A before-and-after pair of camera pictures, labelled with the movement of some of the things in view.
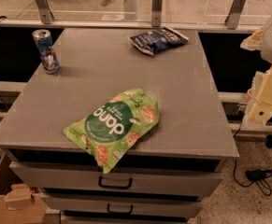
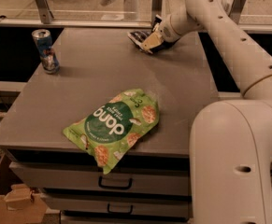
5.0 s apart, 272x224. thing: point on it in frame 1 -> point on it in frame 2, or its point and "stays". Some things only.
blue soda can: [50, 61] stays
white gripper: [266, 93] -> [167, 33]
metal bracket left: [45, 11] stays
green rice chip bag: [112, 127] stays
